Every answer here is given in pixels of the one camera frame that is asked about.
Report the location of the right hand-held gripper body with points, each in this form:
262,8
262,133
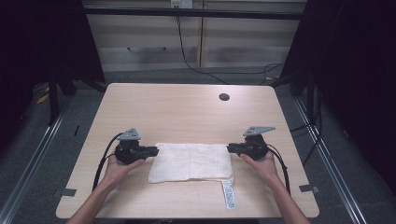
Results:
256,149

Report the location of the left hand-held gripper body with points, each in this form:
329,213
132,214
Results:
129,151

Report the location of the white towel with label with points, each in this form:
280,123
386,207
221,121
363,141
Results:
190,163

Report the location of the person's right hand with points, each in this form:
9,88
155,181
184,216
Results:
263,169

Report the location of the person's left hand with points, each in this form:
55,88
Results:
120,172

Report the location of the dark round table grommet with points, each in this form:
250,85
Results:
224,96

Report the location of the small black floor piece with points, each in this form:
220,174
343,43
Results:
76,130

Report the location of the grey tape strip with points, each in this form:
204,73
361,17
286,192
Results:
69,192
308,188

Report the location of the black metal stand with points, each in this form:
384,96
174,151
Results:
53,99

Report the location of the light wooden cabinet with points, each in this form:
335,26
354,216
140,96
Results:
249,40

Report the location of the dark curtain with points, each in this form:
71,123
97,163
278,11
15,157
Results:
358,77
37,46

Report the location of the black horizontal bar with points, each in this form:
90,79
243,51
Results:
193,13

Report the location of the white power outlet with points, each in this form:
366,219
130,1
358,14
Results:
182,3

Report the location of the metal floor rail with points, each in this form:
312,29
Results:
330,161
31,168

